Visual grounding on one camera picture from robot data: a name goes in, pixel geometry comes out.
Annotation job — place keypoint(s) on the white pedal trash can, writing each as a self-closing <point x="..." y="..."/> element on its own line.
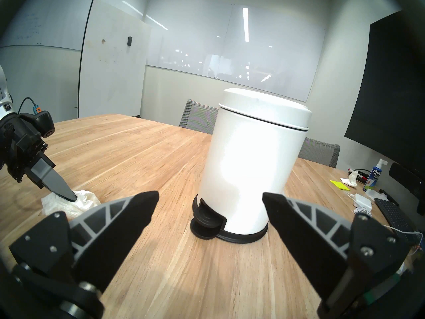
<point x="249" y="162"/>

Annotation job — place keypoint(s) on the whiteboard cleaner spray bottle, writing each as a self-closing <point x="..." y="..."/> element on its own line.
<point x="373" y="178"/>

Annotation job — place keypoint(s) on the bundle of whiteboard markers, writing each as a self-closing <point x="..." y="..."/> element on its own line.
<point x="364" y="177"/>

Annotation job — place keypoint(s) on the yellow sticky notes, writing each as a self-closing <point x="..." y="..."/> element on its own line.
<point x="339" y="185"/>

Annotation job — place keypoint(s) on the glass wall board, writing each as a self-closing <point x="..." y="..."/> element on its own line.
<point x="232" y="49"/>

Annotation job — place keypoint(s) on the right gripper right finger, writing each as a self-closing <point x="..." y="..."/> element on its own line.
<point x="315" y="242"/>

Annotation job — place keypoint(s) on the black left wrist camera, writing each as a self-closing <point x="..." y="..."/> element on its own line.
<point x="41" y="124"/>

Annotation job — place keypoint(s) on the wall whiteboard with handwriting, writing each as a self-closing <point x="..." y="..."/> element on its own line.
<point x="40" y="22"/>

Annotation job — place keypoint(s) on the grey fabric-back chair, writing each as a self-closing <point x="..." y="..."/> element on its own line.
<point x="320" y="152"/>

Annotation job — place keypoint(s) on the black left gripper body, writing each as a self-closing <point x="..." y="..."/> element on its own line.
<point x="18" y="145"/>

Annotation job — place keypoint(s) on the grey mesh-back chair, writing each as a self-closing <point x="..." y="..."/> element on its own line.
<point x="197" y="117"/>

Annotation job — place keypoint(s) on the small crumpled white tissue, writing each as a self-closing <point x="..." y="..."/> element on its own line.
<point x="350" y="181"/>

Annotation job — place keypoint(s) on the rolling whiteboard on stand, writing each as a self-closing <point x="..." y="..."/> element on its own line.
<point x="113" y="62"/>

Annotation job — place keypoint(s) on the large black wall screen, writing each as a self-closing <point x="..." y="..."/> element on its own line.
<point x="391" y="89"/>

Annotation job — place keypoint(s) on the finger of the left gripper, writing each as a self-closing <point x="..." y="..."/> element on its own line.
<point x="53" y="180"/>

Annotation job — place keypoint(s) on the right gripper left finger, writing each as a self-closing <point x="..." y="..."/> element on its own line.
<point x="99" y="242"/>

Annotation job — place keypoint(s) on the black keyboard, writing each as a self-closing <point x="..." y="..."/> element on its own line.
<point x="395" y="215"/>

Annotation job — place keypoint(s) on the flat white tissue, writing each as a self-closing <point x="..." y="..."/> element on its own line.
<point x="375" y="194"/>

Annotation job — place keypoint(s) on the white power adapter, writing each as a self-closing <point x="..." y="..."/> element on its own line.
<point x="362" y="201"/>

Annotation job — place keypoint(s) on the white wiping tissue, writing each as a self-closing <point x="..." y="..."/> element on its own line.
<point x="84" y="200"/>

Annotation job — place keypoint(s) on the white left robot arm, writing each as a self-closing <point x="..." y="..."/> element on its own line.
<point x="3" y="99"/>

